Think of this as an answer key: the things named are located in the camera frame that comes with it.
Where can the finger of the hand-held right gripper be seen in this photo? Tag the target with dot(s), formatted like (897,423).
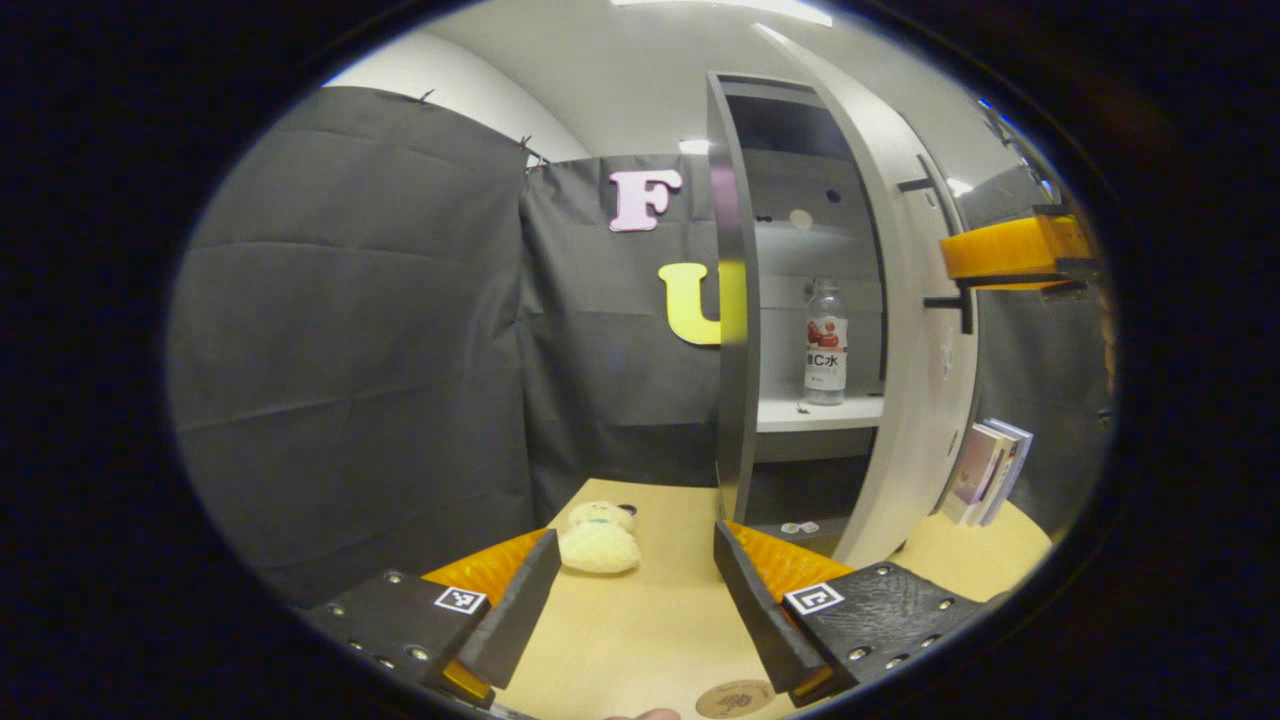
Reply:
(1010,250)

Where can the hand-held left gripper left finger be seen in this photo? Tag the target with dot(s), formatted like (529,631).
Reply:
(520,610)

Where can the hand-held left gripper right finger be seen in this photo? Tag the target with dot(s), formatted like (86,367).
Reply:
(755,610)

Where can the round brown coaster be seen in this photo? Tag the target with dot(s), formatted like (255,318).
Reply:
(735,698)

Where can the beige cabinet door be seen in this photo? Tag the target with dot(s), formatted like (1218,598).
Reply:
(900,400)

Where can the clear bottle red label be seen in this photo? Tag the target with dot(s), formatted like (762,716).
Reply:
(826,345)

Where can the dark grey cabinet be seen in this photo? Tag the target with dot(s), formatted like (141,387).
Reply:
(735,350)

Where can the cream plush toy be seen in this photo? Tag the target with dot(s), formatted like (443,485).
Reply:
(598,545)

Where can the blue grey book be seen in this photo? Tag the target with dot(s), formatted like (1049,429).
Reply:
(1023,455)

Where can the white spine book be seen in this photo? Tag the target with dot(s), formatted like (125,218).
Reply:
(1005,470)

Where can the black backdrop cloth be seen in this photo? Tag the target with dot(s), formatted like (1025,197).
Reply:
(350,330)

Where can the small ceiling light panel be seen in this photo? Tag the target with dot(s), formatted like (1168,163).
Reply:
(693,147)

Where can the large ceiling light panel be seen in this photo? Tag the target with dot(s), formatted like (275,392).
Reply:
(720,8)

